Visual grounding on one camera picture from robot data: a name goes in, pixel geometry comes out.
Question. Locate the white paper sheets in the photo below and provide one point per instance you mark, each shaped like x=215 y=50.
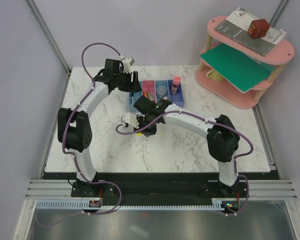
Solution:
x=243 y=18

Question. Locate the purple drawer box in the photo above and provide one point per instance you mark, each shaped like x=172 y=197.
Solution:
x=178 y=97

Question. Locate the white cable duct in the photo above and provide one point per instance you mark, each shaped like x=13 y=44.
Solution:
x=80 y=204

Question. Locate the red brown cube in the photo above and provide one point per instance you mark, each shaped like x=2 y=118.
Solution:
x=258 y=28

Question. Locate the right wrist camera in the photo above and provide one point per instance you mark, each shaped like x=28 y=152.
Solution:
x=130 y=119

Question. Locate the grey setup guide booklet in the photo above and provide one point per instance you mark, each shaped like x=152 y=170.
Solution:
x=238 y=33

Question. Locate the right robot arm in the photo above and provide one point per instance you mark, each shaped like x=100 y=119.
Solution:
x=219 y=132

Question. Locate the orange correction tape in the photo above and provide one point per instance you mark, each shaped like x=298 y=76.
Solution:
x=145 y=94

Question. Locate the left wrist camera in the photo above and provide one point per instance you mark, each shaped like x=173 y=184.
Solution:
x=127 y=64

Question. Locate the pink wooden shelf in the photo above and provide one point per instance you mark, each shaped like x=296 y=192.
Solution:
x=278 y=58

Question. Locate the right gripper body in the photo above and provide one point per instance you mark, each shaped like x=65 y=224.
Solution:
x=143 y=121

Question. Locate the light blue drawer box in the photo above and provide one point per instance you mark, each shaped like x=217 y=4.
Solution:
x=165 y=83

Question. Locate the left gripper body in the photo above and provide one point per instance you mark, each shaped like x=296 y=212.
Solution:
x=124 y=81

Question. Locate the pink drawer box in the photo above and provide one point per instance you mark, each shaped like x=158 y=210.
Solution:
x=149 y=86

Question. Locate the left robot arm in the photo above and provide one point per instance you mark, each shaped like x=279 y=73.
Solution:
x=74 y=130

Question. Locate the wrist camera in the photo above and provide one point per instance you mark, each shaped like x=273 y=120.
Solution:
x=127 y=64
x=130 y=119

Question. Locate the green board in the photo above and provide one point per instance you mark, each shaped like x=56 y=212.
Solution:
x=240 y=70

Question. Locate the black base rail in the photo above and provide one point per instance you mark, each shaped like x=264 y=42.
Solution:
x=164 y=188

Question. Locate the pink capped glue bottle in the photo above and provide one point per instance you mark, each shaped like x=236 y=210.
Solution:
x=176 y=81

